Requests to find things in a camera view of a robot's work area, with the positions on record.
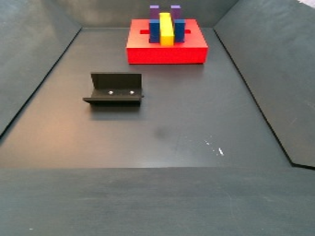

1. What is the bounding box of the blue block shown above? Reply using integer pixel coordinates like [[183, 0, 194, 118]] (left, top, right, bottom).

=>
[[150, 19, 161, 43], [174, 19, 186, 42]]

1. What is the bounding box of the black angle fixture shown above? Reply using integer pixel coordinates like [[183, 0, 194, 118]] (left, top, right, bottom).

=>
[[83, 72, 143, 104]]

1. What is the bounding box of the blue block right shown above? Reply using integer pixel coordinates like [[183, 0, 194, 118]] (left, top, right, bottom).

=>
[[174, 19, 186, 42]]

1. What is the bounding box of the red base board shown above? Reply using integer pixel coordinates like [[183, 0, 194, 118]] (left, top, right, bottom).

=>
[[126, 19, 210, 65]]

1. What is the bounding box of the purple block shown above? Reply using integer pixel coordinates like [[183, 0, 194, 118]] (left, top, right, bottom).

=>
[[150, 5, 161, 19], [171, 5, 182, 19]]

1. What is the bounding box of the blue block left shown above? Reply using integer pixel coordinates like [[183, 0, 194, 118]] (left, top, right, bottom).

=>
[[150, 19, 161, 43]]

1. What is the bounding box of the purple block left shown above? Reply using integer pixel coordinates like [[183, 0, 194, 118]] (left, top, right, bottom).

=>
[[150, 5, 161, 19]]

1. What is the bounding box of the yellow long block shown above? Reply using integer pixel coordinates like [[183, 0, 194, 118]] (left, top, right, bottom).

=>
[[159, 12, 175, 46]]

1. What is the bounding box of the purple block right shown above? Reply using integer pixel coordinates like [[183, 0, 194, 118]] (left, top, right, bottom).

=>
[[171, 5, 182, 19]]

